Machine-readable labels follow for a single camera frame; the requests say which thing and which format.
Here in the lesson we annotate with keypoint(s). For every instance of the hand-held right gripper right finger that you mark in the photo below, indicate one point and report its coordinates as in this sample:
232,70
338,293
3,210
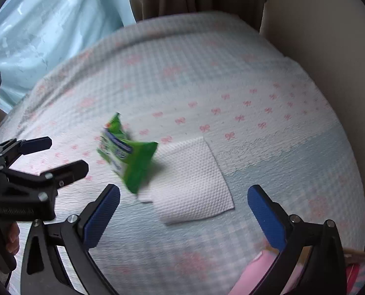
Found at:
267,218

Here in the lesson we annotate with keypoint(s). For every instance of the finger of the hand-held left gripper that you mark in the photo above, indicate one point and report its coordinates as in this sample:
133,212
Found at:
35,145
69,172

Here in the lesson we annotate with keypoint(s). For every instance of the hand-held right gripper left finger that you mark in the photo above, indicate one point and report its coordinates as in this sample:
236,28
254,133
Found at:
102,215

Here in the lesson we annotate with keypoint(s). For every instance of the green snack packet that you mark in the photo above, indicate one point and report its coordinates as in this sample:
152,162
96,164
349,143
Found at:
130,159

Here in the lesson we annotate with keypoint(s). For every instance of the white paper tissue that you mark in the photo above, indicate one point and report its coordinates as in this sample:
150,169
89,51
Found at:
188,184

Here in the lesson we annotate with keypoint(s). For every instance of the pink patterned cardboard box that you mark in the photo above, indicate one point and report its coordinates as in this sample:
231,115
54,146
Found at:
360,272

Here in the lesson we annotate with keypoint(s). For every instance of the person's left hand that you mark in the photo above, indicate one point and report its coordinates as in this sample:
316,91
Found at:
12,238

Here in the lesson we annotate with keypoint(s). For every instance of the light blue cloth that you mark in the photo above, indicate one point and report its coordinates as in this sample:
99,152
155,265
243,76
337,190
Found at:
47,30

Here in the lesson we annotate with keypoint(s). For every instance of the checkered bedsheet with pink bows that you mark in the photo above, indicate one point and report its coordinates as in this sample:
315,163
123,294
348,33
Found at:
231,83

